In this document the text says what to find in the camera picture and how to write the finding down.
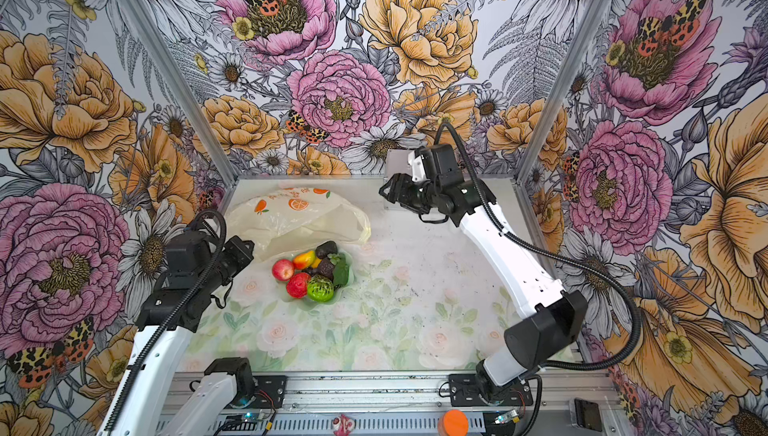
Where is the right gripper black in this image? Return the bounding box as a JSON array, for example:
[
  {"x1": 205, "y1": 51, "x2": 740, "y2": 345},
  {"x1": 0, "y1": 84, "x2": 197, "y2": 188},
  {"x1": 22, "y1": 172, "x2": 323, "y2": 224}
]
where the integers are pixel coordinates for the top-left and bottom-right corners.
[{"x1": 378, "y1": 173, "x2": 440, "y2": 217}]

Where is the cream translucent plastic bag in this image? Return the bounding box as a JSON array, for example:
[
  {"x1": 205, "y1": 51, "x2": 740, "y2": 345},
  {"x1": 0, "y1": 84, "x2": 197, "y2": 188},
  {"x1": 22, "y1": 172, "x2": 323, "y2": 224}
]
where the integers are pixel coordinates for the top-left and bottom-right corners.
[{"x1": 226, "y1": 187, "x2": 372, "y2": 262}]

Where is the red yellow apple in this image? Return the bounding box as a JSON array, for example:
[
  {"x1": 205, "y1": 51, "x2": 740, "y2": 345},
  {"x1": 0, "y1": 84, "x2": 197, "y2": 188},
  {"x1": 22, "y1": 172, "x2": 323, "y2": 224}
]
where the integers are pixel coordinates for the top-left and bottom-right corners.
[{"x1": 271, "y1": 259, "x2": 295, "y2": 283}]

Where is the light green wavy plate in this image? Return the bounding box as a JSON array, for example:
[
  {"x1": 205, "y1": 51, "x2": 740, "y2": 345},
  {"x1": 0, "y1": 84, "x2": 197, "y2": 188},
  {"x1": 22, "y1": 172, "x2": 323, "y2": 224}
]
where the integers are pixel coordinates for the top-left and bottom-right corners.
[{"x1": 284, "y1": 250, "x2": 355, "y2": 305}]

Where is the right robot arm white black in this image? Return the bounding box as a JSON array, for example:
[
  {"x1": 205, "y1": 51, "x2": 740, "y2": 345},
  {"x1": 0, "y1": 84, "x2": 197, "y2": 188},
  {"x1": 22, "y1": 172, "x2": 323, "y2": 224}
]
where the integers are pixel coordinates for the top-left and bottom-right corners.
[{"x1": 379, "y1": 144, "x2": 587, "y2": 402}]

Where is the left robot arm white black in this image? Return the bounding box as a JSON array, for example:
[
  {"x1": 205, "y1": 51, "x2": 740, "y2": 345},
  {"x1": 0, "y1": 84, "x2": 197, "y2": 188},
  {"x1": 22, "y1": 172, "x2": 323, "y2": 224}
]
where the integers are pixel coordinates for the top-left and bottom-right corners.
[{"x1": 97, "y1": 209, "x2": 254, "y2": 435}]

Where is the silver aluminium case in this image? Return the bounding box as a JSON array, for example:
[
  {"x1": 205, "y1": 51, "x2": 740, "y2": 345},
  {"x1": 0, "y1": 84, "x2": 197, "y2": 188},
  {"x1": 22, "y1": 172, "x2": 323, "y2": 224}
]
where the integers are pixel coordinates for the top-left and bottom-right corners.
[{"x1": 385, "y1": 149, "x2": 415, "y2": 180}]

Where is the red strawberry fruit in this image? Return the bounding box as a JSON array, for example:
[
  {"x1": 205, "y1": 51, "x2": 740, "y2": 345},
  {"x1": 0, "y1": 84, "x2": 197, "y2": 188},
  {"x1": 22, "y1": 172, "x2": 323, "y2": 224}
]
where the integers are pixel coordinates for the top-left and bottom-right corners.
[{"x1": 286, "y1": 272, "x2": 312, "y2": 299}]

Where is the yellow red mango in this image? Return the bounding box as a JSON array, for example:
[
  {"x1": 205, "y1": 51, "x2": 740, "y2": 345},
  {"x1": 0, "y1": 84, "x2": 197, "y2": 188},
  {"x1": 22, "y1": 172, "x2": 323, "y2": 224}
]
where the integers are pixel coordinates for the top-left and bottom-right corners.
[{"x1": 292, "y1": 250, "x2": 317, "y2": 272}]

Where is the dark avocado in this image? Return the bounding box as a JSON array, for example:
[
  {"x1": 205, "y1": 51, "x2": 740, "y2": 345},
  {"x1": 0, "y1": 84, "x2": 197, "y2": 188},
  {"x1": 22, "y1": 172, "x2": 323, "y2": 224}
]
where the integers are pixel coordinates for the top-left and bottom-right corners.
[{"x1": 315, "y1": 241, "x2": 338, "y2": 260}]

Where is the green kiwi half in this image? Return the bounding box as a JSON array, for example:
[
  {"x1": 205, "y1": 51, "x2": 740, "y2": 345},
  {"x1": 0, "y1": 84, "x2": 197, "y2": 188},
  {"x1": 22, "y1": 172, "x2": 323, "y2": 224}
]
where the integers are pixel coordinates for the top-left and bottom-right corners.
[{"x1": 307, "y1": 275, "x2": 335, "y2": 303}]

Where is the green leaf grape bunch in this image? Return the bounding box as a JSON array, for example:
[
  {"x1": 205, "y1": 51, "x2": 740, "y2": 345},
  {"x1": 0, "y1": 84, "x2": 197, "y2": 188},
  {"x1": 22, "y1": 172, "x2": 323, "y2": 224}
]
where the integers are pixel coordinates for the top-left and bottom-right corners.
[{"x1": 331, "y1": 253, "x2": 351, "y2": 287}]

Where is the pink white small figure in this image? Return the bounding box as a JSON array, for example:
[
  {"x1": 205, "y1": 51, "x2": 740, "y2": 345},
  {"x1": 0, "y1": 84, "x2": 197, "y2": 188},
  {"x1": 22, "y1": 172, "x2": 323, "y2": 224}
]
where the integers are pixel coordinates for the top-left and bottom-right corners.
[{"x1": 331, "y1": 414, "x2": 356, "y2": 436}]

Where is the orange round cap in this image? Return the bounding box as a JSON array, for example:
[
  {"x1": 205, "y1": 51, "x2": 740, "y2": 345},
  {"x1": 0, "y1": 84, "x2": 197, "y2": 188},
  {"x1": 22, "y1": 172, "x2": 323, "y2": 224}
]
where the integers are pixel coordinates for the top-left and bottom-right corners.
[{"x1": 437, "y1": 409, "x2": 469, "y2": 436}]

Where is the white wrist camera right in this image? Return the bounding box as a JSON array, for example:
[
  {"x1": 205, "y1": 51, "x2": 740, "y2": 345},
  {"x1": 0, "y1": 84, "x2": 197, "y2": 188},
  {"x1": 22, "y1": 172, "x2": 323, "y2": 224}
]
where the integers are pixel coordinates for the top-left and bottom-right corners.
[{"x1": 408, "y1": 151, "x2": 428, "y2": 184}]

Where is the black corrugated cable left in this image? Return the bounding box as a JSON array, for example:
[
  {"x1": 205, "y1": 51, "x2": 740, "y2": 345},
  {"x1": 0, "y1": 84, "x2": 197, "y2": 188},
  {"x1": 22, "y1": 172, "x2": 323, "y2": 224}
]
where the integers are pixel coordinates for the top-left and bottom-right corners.
[{"x1": 101, "y1": 209, "x2": 228, "y2": 434}]

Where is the black corrugated cable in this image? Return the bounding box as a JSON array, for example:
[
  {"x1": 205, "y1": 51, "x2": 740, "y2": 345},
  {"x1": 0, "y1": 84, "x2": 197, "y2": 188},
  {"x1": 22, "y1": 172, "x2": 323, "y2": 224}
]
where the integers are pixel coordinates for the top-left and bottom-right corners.
[
  {"x1": 433, "y1": 120, "x2": 643, "y2": 372},
  {"x1": 101, "y1": 209, "x2": 228, "y2": 434}
]

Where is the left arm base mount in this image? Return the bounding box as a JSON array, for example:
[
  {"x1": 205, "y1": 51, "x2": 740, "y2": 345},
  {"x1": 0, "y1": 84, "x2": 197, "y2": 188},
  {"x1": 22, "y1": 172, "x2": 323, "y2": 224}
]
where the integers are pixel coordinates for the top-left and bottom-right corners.
[{"x1": 232, "y1": 374, "x2": 288, "y2": 410}]

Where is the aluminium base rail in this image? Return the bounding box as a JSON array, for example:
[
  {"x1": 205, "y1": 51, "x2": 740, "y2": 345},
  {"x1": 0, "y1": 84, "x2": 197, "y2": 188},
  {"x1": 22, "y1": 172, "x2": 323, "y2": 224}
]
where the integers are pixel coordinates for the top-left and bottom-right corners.
[{"x1": 201, "y1": 370, "x2": 634, "y2": 435}]

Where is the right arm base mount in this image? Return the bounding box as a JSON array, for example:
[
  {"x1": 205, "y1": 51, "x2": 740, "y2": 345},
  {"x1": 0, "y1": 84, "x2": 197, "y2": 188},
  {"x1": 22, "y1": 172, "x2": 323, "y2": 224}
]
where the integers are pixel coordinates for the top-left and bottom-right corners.
[{"x1": 447, "y1": 373, "x2": 534, "y2": 407}]

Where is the black corrugated cable right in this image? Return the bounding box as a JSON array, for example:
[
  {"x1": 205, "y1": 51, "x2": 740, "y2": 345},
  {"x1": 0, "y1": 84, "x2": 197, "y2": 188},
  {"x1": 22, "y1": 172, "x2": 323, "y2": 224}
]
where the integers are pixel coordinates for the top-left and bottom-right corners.
[{"x1": 433, "y1": 120, "x2": 643, "y2": 372}]

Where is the black device on rail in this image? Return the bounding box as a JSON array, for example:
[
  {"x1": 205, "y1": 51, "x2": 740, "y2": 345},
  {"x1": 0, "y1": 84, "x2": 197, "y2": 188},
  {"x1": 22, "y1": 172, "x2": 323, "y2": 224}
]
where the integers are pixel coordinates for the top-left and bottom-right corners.
[{"x1": 570, "y1": 398, "x2": 603, "y2": 433}]

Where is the aluminium corner post left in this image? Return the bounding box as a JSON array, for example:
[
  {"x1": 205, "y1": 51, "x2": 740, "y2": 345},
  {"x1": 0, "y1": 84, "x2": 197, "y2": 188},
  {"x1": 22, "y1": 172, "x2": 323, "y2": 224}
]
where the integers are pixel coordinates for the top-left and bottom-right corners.
[{"x1": 116, "y1": 0, "x2": 238, "y2": 189}]

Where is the aluminium corner post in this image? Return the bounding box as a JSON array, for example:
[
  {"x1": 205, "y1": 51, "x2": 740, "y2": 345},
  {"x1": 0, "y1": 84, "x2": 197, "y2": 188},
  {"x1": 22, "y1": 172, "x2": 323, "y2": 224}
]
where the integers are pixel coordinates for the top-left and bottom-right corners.
[
  {"x1": 514, "y1": 0, "x2": 634, "y2": 182},
  {"x1": 116, "y1": 0, "x2": 238, "y2": 189}
]

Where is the aluminium corner post right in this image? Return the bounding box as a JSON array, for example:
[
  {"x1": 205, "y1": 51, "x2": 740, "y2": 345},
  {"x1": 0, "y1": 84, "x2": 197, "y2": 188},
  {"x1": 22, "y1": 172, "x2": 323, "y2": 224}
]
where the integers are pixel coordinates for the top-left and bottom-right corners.
[{"x1": 514, "y1": 0, "x2": 634, "y2": 182}]

